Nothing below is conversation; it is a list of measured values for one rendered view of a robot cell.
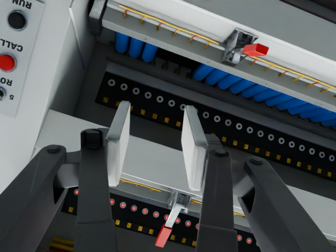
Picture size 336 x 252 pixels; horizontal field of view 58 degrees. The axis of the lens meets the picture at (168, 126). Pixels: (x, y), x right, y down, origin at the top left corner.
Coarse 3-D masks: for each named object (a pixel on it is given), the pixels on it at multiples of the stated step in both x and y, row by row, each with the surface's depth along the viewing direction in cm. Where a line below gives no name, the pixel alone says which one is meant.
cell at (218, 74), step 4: (216, 68) 42; (212, 72) 43; (216, 72) 42; (220, 72) 41; (224, 72) 41; (208, 76) 45; (212, 76) 44; (216, 76) 43; (220, 76) 42; (208, 80) 46; (212, 80) 45; (216, 80) 44; (212, 84) 47
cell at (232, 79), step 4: (224, 76) 44; (228, 76) 43; (232, 76) 42; (236, 76) 41; (220, 80) 46; (224, 80) 44; (228, 80) 43; (232, 80) 42; (236, 80) 42; (220, 84) 46; (224, 84) 45; (228, 84) 44; (224, 88) 47
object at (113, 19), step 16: (112, 16) 35; (128, 16) 36; (144, 16) 34; (128, 32) 36; (144, 32) 36; (160, 32) 36; (192, 32) 35; (176, 48) 37; (192, 48) 37; (208, 48) 37; (208, 64) 39; (224, 64) 37; (240, 64) 38; (256, 64) 38; (272, 64) 37; (256, 80) 39; (272, 80) 38; (288, 80) 39; (304, 96) 39; (320, 96) 39
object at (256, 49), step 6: (240, 48) 32; (246, 48) 30; (252, 48) 28; (258, 48) 27; (264, 48) 27; (234, 54) 34; (240, 54) 34; (252, 54) 30; (258, 54) 28; (264, 54) 27; (234, 60) 34
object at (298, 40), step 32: (96, 0) 35; (128, 0) 34; (160, 0) 32; (192, 0) 31; (224, 0) 32; (256, 0) 33; (96, 32) 38; (224, 32) 35; (256, 32) 33; (288, 32) 33; (320, 32) 34; (288, 64) 38; (320, 64) 35; (192, 96) 50; (288, 128) 53
